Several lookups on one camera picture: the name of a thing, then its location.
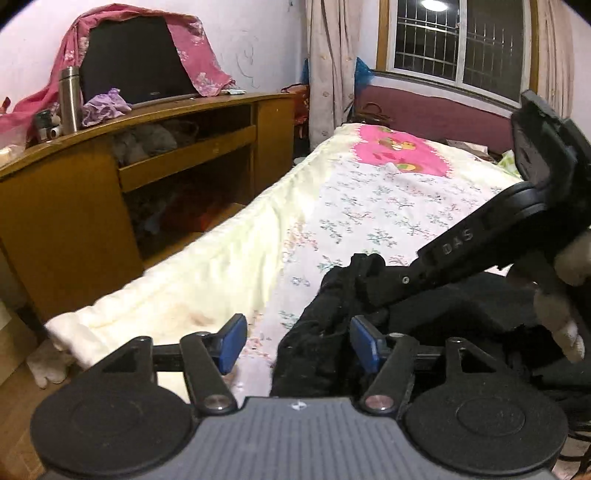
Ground black pants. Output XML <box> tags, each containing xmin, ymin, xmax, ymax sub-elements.
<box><xmin>270</xmin><ymin>254</ymin><xmax>590</xmax><ymax>424</ymax></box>

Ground floral bed quilt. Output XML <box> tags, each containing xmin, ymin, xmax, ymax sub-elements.
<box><xmin>46</xmin><ymin>124</ymin><xmax>516</xmax><ymax>400</ymax></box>

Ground right beige curtain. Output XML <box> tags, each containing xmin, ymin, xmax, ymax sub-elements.
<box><xmin>535</xmin><ymin>0</ymin><xmax>575</xmax><ymax>118</ymax></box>

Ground pink floral cloth cover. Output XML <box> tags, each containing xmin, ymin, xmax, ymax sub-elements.
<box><xmin>1</xmin><ymin>4</ymin><xmax>233</xmax><ymax>134</ymax></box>

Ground green checked cloth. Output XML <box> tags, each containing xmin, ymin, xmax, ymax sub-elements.
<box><xmin>497</xmin><ymin>150</ymin><xmax>522</xmax><ymax>179</ymax></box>

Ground left beige curtain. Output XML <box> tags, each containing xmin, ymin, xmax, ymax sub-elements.
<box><xmin>304</xmin><ymin>0</ymin><xmax>363</xmax><ymax>148</ymax></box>

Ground barred window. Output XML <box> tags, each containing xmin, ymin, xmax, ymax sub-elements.
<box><xmin>376</xmin><ymin>0</ymin><xmax>532</xmax><ymax>108</ymax></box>

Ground beige curtain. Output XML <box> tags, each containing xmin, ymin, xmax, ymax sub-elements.
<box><xmin>304</xmin><ymin>0</ymin><xmax>363</xmax><ymax>148</ymax></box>
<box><xmin>535</xmin><ymin>0</ymin><xmax>575</xmax><ymax>118</ymax></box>

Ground purple crumpled cloth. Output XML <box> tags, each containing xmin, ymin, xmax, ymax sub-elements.
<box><xmin>81</xmin><ymin>88</ymin><xmax>132</xmax><ymax>128</ymax></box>

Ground wooden tv cabinet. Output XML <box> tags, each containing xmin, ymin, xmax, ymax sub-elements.
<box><xmin>1</xmin><ymin>93</ymin><xmax>294</xmax><ymax>322</ymax></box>

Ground blue plastic bag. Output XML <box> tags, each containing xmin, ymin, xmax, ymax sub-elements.
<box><xmin>353</xmin><ymin>57</ymin><xmax>374</xmax><ymax>93</ymax></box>

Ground red gift bag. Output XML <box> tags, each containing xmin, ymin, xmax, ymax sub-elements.
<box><xmin>281</xmin><ymin>83</ymin><xmax>310</xmax><ymax>139</ymax></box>

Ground brown handbag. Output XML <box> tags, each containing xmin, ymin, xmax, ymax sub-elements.
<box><xmin>348</xmin><ymin>102</ymin><xmax>392</xmax><ymax>127</ymax></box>

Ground black television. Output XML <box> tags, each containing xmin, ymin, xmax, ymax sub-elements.
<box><xmin>79</xmin><ymin>16</ymin><xmax>197</xmax><ymax>105</ymax></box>

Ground steel thermos bottle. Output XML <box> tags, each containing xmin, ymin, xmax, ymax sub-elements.
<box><xmin>58</xmin><ymin>66</ymin><xmax>82</xmax><ymax>135</ymax></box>

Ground white gloved right hand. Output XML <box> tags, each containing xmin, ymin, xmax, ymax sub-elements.
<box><xmin>506</xmin><ymin>230</ymin><xmax>590</xmax><ymax>363</ymax></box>

